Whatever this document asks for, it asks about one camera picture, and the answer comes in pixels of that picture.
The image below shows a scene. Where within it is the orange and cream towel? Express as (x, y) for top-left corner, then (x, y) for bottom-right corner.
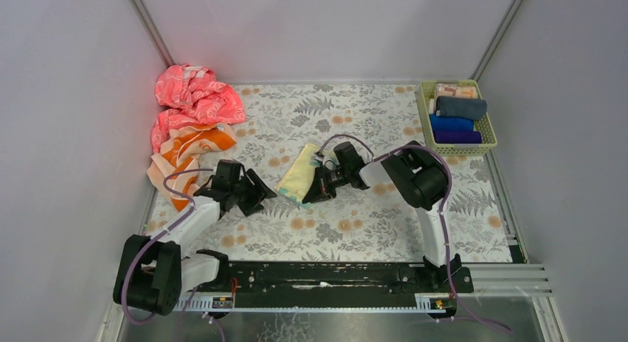
(147, 124), (236, 212)

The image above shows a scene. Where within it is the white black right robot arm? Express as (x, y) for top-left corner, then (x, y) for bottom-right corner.
(301, 141), (450, 267)

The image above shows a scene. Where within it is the white slotted cable duct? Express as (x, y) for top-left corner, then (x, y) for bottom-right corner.
(128, 294), (236, 312)

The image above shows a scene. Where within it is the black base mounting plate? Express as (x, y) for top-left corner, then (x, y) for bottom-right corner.
(198, 261), (474, 310)

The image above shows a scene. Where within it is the yellow and teal towel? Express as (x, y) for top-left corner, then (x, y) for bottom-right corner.
(275, 144), (320, 209)

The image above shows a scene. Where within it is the rolled peach patterned towel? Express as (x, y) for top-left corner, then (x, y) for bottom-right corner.
(434, 83), (480, 99)

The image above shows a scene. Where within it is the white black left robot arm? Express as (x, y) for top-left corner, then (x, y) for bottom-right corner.
(113, 160), (277, 324)

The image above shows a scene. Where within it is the rolled blue towel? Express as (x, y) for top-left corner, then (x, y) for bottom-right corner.
(429, 114), (475, 132)

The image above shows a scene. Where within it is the rolled dark grey towel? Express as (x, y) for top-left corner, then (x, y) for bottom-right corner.
(435, 96), (488, 121)

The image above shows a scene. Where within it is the rolled purple towel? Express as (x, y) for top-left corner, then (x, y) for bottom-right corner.
(433, 130), (482, 144)

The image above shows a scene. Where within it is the pink patterned towel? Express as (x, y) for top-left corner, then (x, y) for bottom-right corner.
(150, 64), (247, 152)

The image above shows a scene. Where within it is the floral patterned table mat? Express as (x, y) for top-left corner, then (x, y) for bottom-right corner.
(141, 84), (513, 263)

